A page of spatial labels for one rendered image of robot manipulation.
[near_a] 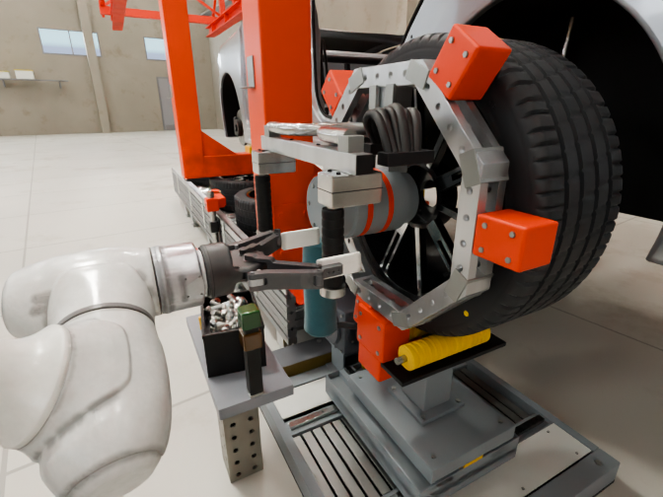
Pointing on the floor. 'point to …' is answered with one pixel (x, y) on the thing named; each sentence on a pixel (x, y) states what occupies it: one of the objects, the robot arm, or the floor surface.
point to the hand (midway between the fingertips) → (331, 248)
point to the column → (241, 444)
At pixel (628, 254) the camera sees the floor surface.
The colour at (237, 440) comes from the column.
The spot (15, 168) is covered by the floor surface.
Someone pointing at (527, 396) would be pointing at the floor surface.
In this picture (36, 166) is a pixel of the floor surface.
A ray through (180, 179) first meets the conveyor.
